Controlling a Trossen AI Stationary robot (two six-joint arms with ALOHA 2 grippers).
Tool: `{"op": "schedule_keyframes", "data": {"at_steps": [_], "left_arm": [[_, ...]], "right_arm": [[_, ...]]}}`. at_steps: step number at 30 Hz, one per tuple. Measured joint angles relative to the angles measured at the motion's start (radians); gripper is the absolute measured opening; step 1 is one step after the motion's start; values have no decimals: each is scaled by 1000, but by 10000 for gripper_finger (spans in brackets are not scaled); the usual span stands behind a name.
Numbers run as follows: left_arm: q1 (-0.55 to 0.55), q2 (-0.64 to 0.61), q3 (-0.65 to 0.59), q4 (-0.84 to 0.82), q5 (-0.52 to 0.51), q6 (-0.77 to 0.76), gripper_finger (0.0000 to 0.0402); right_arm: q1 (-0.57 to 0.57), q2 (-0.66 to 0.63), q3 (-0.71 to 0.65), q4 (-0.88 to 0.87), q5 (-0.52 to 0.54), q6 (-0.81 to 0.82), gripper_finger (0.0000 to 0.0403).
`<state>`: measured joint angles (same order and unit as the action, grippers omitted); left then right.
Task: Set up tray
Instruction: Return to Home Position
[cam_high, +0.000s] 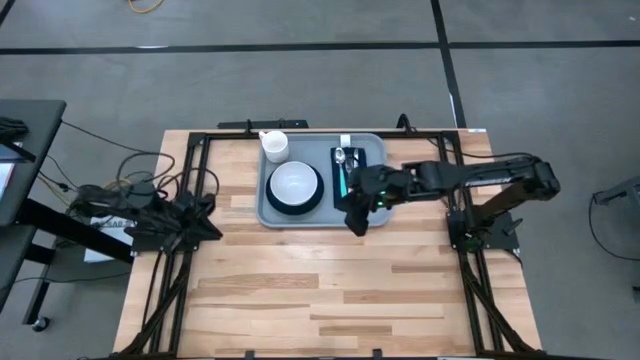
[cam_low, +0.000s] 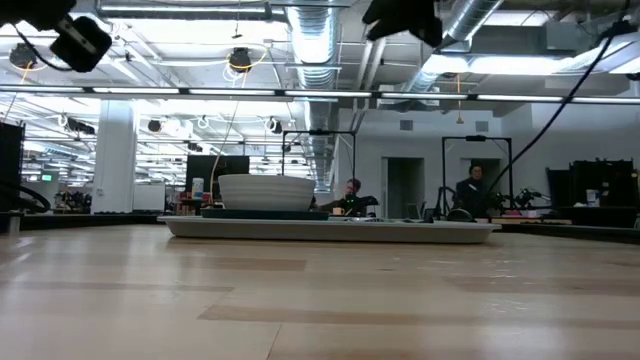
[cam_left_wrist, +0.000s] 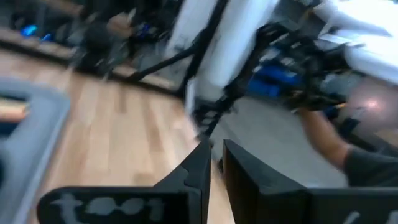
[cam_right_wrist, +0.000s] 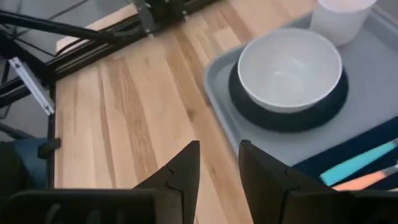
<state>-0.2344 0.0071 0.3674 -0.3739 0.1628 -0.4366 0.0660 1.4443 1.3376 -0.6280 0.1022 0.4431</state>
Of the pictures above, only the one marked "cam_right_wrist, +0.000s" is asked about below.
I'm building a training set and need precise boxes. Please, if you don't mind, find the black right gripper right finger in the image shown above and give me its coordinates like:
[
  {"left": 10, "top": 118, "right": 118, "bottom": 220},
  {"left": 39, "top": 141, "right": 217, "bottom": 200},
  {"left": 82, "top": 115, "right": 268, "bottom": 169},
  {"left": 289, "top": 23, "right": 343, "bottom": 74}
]
[{"left": 238, "top": 139, "right": 354, "bottom": 224}]

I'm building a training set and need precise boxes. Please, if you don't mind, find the black aluminium table frame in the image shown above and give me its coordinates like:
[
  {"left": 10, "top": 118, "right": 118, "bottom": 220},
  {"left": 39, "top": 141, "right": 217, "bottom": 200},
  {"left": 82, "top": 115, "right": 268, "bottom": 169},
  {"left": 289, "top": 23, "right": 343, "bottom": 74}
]
[{"left": 0, "top": 0, "right": 224, "bottom": 190}]

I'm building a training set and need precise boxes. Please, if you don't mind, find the orange-handled metal fork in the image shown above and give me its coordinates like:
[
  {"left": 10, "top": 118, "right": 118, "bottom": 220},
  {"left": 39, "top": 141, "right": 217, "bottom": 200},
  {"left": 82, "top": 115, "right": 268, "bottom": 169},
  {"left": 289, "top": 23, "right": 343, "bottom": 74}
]
[{"left": 331, "top": 164, "right": 398, "bottom": 192}]

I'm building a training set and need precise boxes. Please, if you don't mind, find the white ceramic bowl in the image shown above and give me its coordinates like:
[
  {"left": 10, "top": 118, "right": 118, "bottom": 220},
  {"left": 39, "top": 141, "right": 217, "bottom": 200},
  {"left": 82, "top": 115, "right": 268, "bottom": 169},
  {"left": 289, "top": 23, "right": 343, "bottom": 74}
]
[{"left": 237, "top": 27, "right": 343, "bottom": 114}]

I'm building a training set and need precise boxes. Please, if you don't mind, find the dark round plate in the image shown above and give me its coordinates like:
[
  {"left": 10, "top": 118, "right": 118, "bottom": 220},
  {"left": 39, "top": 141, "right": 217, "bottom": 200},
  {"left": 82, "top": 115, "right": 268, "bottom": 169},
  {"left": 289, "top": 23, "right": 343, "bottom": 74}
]
[{"left": 228, "top": 60, "right": 349, "bottom": 133}]

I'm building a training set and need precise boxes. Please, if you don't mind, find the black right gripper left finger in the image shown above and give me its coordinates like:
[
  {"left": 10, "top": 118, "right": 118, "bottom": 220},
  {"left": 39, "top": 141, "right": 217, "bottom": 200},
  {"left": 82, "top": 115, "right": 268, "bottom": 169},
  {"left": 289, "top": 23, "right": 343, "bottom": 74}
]
[{"left": 133, "top": 140, "right": 201, "bottom": 224}]

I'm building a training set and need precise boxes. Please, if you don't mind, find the grey plastic tray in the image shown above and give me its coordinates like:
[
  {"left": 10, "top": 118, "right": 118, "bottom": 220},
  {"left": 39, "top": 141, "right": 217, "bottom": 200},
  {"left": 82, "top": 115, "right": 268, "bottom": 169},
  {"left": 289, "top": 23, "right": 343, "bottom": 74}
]
[{"left": 203, "top": 9, "right": 398, "bottom": 167}]

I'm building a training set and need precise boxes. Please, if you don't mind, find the white ceramic mug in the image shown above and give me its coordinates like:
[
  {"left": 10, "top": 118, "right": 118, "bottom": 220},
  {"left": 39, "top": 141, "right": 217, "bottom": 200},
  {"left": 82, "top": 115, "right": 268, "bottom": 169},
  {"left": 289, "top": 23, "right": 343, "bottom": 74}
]
[{"left": 309, "top": 0, "right": 379, "bottom": 47}]

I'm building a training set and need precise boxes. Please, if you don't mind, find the silver metal bracket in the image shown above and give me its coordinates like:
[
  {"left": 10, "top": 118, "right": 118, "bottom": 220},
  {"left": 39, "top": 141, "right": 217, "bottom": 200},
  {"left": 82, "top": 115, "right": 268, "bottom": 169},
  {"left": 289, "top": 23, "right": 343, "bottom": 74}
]
[{"left": 8, "top": 57, "right": 56, "bottom": 116}]

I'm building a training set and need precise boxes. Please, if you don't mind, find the dark blue cloth napkin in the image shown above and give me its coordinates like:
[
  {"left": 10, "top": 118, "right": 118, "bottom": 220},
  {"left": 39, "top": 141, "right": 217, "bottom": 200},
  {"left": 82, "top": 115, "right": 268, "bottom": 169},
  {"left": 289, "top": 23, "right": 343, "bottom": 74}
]
[{"left": 292, "top": 116, "right": 398, "bottom": 191}]

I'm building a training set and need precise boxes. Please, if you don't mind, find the teal-handled metal spoon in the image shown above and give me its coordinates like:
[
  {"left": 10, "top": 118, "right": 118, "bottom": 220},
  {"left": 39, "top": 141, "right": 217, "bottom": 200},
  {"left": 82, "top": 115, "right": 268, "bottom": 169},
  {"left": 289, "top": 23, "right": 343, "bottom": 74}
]
[{"left": 319, "top": 138, "right": 398, "bottom": 187}]

